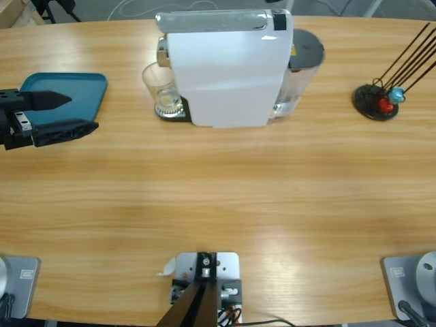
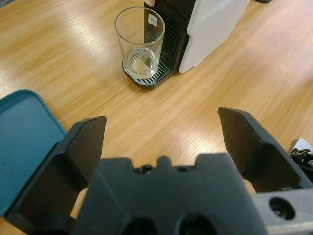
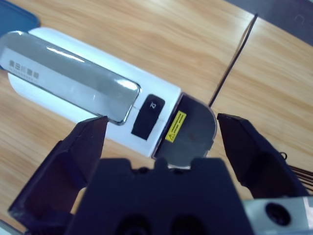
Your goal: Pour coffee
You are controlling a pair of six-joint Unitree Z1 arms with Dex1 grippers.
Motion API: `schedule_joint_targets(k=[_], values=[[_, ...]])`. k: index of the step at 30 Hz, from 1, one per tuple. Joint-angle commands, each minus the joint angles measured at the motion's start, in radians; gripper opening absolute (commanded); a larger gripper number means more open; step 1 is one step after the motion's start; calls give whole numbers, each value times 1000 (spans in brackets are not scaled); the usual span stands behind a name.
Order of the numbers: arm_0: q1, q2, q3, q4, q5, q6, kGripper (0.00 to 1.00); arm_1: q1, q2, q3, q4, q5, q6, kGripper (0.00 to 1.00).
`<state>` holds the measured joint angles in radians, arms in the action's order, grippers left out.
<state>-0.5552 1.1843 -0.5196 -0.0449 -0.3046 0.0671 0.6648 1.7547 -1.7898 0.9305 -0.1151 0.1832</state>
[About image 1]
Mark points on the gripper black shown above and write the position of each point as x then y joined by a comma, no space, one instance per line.
12,129

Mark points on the clear drinking glass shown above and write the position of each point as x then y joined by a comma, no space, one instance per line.
158,85

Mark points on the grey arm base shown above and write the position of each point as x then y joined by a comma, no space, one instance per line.
402,282
20,286

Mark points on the white capsule coffee machine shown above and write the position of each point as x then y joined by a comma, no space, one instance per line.
221,78

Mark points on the red coffee capsule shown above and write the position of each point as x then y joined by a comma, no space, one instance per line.
386,105

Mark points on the blue coffee capsule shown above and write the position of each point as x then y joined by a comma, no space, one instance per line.
396,95

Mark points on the teal plastic tray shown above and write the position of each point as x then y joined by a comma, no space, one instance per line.
85,88

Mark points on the black stand legs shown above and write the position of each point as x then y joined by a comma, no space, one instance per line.
61,3

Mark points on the wooden crate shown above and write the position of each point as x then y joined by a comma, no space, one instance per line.
13,10

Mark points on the white paper tag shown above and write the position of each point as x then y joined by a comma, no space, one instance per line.
168,267

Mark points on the black capsule stand with rods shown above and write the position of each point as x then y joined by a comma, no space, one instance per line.
366,98

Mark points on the white mount block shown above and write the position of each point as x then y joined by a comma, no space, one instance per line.
228,265

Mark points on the black camera post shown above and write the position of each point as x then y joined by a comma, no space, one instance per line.
197,306

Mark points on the black clamp bracket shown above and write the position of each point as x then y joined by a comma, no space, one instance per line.
233,283

